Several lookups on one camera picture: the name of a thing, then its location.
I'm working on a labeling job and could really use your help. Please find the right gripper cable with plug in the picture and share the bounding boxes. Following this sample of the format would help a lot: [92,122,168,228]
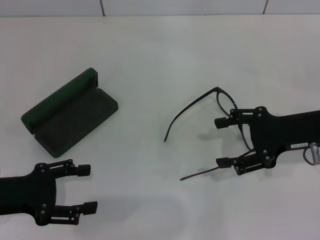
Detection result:
[302,141,320,166]

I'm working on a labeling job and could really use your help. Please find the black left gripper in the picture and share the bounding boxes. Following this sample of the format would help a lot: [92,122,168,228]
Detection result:
[0,159,98,227]

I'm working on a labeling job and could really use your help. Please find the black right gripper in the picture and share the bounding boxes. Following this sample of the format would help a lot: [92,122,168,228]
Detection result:
[214,106,320,176]

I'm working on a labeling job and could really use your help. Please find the green glasses case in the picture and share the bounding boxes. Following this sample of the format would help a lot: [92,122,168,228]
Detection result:
[21,67,120,159]

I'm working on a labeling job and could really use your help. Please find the black glasses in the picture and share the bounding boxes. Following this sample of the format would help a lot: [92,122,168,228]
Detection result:
[163,86,257,181]

